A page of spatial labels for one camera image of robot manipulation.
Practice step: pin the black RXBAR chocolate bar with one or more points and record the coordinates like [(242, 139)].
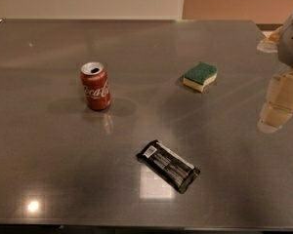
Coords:
[(171, 167)]

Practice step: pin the green and yellow sponge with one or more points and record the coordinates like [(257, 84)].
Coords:
[(200, 76)]

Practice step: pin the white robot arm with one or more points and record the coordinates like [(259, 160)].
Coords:
[(280, 41)]

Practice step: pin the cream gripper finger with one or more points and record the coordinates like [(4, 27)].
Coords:
[(278, 108)]

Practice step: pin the red Coca-Cola can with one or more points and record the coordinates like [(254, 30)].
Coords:
[(95, 85)]

